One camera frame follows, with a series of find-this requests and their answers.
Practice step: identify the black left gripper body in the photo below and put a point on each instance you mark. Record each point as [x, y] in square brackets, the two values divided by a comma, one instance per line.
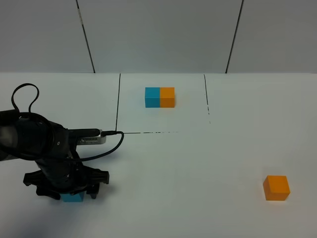
[65, 177]

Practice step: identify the orange template cube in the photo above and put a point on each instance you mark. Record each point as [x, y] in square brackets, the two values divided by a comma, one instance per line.
[167, 97]

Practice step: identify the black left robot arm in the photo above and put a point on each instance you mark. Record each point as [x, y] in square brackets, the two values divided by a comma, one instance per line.
[30, 137]

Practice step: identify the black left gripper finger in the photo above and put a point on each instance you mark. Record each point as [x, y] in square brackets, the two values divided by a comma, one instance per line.
[44, 192]
[93, 191]

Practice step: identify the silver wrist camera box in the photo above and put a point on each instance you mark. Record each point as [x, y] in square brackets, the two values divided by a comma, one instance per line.
[91, 140]

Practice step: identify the blue template cube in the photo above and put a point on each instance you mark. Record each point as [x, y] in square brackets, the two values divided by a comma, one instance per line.
[152, 97]

